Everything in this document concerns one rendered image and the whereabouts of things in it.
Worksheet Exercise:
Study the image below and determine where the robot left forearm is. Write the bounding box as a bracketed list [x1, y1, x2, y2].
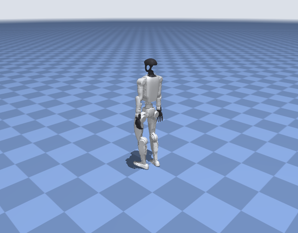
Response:
[135, 96, 142, 117]

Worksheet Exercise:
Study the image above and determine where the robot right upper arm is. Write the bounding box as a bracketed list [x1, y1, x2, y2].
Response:
[158, 76, 163, 96]

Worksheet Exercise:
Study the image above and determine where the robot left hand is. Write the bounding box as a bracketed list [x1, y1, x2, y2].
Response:
[135, 114, 143, 129]

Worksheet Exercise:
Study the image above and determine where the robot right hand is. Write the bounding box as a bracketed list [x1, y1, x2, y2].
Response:
[157, 107, 163, 122]

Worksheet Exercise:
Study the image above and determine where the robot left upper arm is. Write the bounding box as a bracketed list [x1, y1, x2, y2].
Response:
[137, 78, 146, 101]

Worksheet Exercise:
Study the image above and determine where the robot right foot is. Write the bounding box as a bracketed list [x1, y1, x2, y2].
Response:
[150, 159, 160, 166]

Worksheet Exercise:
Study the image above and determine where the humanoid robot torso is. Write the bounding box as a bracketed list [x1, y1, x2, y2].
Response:
[142, 74, 159, 118]

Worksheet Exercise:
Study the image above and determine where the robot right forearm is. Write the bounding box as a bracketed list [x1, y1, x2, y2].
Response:
[156, 95, 161, 110]

